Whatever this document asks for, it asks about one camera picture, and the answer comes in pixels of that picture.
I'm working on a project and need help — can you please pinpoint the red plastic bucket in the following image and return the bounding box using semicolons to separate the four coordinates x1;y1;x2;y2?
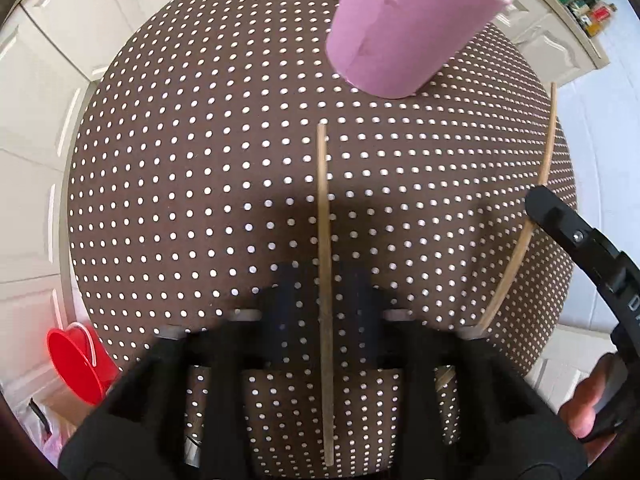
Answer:
46;324;121;406

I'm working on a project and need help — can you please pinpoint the pink cup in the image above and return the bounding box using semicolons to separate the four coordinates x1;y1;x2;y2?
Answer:
326;0;515;100

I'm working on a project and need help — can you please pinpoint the red label sauce bottle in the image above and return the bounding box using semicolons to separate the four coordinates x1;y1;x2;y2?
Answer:
582;4;618;37

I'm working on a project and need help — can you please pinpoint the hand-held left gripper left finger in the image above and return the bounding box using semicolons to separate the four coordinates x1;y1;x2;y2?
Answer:
57;262;321;480

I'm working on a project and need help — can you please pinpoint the pink plastic bag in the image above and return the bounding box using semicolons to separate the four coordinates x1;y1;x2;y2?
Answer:
22;400;68;461

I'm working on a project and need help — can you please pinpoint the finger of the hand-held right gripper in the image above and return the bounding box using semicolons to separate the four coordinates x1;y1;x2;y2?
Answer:
525;186;626;288

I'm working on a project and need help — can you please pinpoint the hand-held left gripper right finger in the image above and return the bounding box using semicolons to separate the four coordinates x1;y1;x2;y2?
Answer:
340;270;588;480

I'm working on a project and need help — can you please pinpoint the single wooden chopstick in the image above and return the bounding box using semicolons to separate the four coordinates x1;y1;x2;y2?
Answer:
316;124;335;466
434;81;558;393

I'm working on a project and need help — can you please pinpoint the person's right hand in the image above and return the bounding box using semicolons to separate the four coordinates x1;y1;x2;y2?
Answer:
557;352;620;440

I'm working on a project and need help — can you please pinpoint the brown polka-dot tablecloth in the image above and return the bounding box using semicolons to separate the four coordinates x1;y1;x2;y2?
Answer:
65;0;578;480

